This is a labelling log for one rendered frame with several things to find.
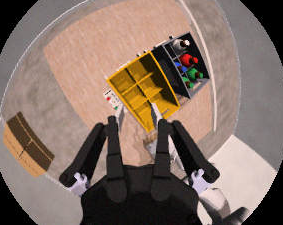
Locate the blue bottle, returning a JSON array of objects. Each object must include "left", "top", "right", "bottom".
[{"left": 174, "top": 62, "right": 187, "bottom": 74}]

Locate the red bottle with pink label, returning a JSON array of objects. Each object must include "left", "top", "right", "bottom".
[{"left": 178, "top": 54, "right": 198, "bottom": 68}]

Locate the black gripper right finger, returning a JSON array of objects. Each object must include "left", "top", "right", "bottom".
[{"left": 150, "top": 103, "right": 220, "bottom": 203}]

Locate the white bottle with grey label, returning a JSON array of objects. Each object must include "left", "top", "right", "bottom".
[{"left": 169, "top": 39, "right": 189, "bottom": 53}]

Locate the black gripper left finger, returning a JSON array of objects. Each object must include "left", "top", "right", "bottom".
[{"left": 59, "top": 104, "right": 128, "bottom": 204}]

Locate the yellow crate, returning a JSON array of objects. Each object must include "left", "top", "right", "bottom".
[{"left": 106, "top": 51, "right": 180, "bottom": 132}]

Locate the white paper pick list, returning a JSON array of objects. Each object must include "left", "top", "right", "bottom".
[{"left": 103, "top": 88, "right": 128, "bottom": 114}]

